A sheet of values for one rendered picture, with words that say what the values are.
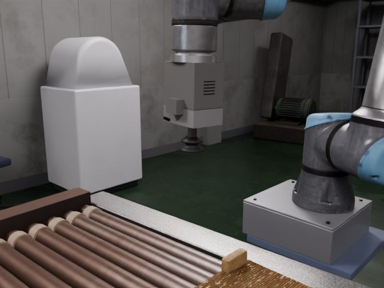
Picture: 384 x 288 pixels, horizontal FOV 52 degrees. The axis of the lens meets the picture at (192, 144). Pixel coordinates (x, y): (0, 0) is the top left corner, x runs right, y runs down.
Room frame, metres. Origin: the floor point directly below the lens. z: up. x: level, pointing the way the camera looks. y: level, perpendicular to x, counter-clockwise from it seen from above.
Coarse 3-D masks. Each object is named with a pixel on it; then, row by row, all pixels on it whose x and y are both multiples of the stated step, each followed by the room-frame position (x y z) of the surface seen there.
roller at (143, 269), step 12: (60, 228) 0.87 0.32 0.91; (72, 228) 0.86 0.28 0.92; (72, 240) 0.83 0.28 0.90; (84, 240) 0.81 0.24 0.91; (96, 240) 0.80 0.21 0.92; (96, 252) 0.77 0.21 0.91; (108, 252) 0.75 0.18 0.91; (120, 252) 0.74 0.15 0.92; (120, 264) 0.72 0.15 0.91; (132, 264) 0.70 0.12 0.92; (144, 264) 0.69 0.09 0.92; (144, 276) 0.67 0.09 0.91; (156, 276) 0.66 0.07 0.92; (168, 276) 0.65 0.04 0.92
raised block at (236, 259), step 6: (234, 252) 0.66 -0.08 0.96; (240, 252) 0.66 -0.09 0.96; (246, 252) 0.67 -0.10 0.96; (222, 258) 0.64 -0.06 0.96; (228, 258) 0.64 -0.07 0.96; (234, 258) 0.64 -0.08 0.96; (240, 258) 0.66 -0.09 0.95; (246, 258) 0.67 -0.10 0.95; (222, 264) 0.64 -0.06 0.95; (228, 264) 0.63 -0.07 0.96; (234, 264) 0.64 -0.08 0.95; (240, 264) 0.66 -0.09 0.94; (222, 270) 0.64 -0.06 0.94; (228, 270) 0.63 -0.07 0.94
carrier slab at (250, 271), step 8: (248, 264) 0.67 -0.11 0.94; (256, 264) 0.67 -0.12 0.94; (224, 272) 0.64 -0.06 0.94; (232, 272) 0.64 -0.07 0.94; (240, 272) 0.64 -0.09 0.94; (248, 272) 0.64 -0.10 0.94; (256, 272) 0.64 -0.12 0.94; (264, 272) 0.64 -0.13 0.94; (272, 272) 0.64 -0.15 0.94; (208, 280) 0.61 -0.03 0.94; (216, 280) 0.61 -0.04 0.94; (224, 280) 0.61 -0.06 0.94; (232, 280) 0.61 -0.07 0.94; (240, 280) 0.61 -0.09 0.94; (248, 280) 0.61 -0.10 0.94; (256, 280) 0.61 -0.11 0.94; (264, 280) 0.61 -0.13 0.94; (272, 280) 0.61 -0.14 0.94; (280, 280) 0.61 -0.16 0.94; (288, 280) 0.61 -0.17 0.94
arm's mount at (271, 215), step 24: (264, 192) 0.99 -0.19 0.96; (288, 192) 1.00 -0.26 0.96; (264, 216) 0.89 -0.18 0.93; (288, 216) 0.85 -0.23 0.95; (312, 216) 0.84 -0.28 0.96; (336, 216) 0.84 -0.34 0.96; (360, 216) 0.89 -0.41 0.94; (264, 240) 0.89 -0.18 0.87; (288, 240) 0.84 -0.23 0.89; (312, 240) 0.80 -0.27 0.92; (336, 240) 0.79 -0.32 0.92
